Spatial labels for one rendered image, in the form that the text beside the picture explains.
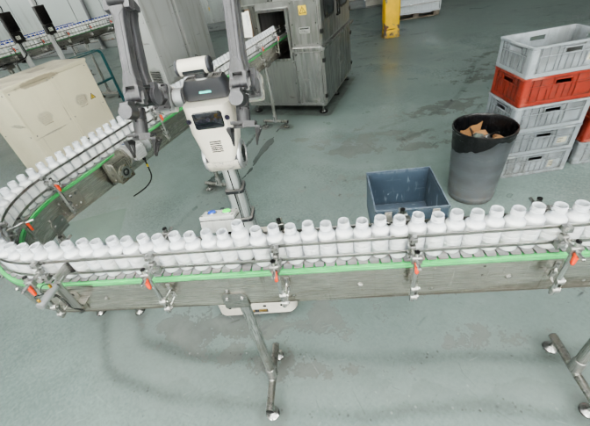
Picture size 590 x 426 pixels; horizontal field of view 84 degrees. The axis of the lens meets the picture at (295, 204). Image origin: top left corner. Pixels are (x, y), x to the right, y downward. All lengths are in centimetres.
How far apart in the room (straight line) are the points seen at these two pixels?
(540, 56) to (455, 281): 212
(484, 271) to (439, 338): 98
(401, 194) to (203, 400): 157
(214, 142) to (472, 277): 127
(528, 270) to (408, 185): 70
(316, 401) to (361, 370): 30
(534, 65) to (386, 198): 167
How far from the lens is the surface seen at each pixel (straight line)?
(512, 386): 219
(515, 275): 137
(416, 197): 184
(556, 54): 314
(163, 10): 716
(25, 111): 480
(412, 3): 1031
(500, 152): 284
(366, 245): 112
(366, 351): 212
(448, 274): 127
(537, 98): 323
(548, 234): 131
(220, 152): 173
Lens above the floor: 188
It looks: 38 degrees down
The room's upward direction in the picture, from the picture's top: 10 degrees counter-clockwise
